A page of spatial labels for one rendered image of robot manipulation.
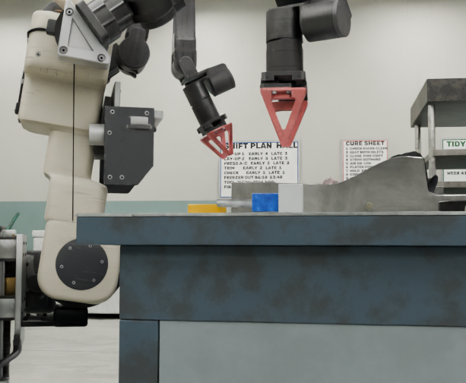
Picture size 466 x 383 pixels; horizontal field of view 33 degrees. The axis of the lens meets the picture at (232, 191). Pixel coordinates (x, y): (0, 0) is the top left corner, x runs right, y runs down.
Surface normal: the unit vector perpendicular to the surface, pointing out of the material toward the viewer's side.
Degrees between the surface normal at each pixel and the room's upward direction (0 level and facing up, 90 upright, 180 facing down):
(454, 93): 90
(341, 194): 90
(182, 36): 77
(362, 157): 90
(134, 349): 90
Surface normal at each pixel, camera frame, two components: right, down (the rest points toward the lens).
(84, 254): 0.21, -0.07
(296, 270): -0.19, -0.07
